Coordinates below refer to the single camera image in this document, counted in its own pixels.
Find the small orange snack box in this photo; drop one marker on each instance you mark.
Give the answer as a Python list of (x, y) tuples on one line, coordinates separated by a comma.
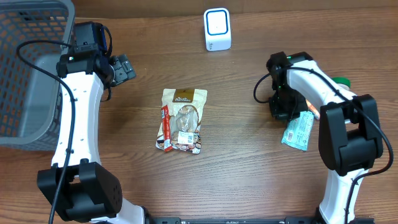
[(313, 110)]

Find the white barcode scanner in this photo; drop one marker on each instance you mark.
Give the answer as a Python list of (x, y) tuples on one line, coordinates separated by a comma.
[(217, 29)]

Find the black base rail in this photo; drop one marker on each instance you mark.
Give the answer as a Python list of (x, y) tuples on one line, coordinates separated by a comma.
[(287, 220)]

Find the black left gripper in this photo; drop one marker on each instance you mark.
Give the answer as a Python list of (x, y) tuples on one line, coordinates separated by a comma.
[(125, 70)]

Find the grey plastic basket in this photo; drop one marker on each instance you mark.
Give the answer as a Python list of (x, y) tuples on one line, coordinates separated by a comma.
[(31, 102)]

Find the beige nut snack bag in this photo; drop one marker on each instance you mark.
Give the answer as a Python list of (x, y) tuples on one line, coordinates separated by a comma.
[(185, 111)]

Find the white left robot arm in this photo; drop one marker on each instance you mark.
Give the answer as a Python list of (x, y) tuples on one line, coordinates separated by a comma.
[(78, 187)]

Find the teal snack packet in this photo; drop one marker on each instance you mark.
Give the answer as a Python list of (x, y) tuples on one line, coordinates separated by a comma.
[(298, 130)]

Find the red snack stick wrapper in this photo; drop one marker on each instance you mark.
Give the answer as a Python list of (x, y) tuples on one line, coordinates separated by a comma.
[(166, 128)]

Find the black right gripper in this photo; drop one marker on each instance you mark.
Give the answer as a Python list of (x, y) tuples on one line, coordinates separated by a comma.
[(285, 111)]

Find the green-lidded sauce jar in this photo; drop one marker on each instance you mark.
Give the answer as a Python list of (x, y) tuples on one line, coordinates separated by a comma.
[(342, 82)]

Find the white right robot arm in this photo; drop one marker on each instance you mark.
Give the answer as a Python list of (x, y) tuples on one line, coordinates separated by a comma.
[(349, 139)]

